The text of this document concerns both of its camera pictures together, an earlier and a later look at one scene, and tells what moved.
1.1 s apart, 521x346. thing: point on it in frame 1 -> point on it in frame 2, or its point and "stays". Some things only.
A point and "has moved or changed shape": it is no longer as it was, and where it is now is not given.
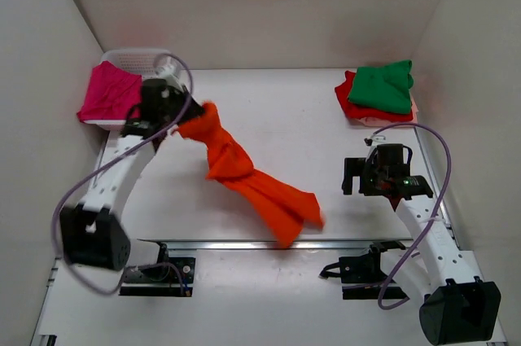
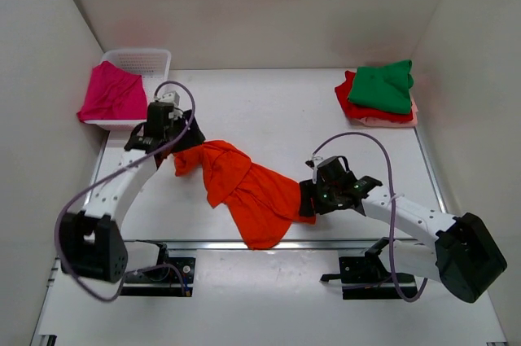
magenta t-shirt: (111, 94) stays
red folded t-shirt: (354, 110) stays
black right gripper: (357, 167) -> (310, 205)
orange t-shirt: (282, 209) has moved or changed shape
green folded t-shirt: (386, 86) stays
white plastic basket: (139, 61) stays
